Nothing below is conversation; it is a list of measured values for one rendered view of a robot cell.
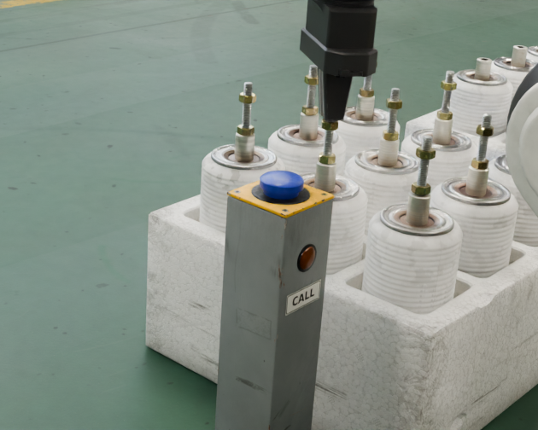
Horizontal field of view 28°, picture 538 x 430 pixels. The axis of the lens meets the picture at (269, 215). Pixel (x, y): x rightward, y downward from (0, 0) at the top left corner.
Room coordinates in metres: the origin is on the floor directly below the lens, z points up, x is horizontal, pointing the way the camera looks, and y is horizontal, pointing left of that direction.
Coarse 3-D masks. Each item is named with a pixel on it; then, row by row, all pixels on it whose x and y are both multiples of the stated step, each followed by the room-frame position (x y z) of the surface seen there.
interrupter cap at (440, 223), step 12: (396, 204) 1.04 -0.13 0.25; (384, 216) 1.01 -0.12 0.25; (396, 216) 1.01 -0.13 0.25; (432, 216) 1.02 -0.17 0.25; (444, 216) 1.02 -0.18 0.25; (396, 228) 0.98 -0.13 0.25; (408, 228) 0.98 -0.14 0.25; (420, 228) 0.98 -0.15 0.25; (432, 228) 0.98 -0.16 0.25; (444, 228) 0.99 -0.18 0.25
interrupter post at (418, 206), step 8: (408, 200) 1.00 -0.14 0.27; (416, 200) 0.99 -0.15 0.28; (424, 200) 0.99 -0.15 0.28; (408, 208) 1.00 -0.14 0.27; (416, 208) 0.99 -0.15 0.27; (424, 208) 0.99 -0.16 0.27; (408, 216) 1.00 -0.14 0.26; (416, 216) 0.99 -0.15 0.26; (424, 216) 1.00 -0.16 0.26; (416, 224) 0.99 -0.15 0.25; (424, 224) 1.00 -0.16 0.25
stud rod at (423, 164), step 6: (426, 138) 1.00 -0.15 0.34; (432, 138) 1.00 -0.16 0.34; (426, 144) 1.00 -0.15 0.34; (426, 150) 1.00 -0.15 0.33; (420, 162) 1.00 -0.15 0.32; (426, 162) 1.00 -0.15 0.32; (420, 168) 1.00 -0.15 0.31; (426, 168) 1.00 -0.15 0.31; (420, 174) 1.00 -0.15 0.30; (426, 174) 1.00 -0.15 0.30; (420, 180) 1.00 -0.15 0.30; (426, 180) 1.00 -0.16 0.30
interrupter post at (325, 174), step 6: (318, 162) 1.08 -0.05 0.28; (318, 168) 1.07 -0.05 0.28; (324, 168) 1.07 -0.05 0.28; (330, 168) 1.07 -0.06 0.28; (318, 174) 1.07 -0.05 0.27; (324, 174) 1.07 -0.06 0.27; (330, 174) 1.07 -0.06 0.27; (318, 180) 1.07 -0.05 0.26; (324, 180) 1.07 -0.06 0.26; (330, 180) 1.07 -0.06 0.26; (318, 186) 1.07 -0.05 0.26; (324, 186) 1.07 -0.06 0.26; (330, 186) 1.07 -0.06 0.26
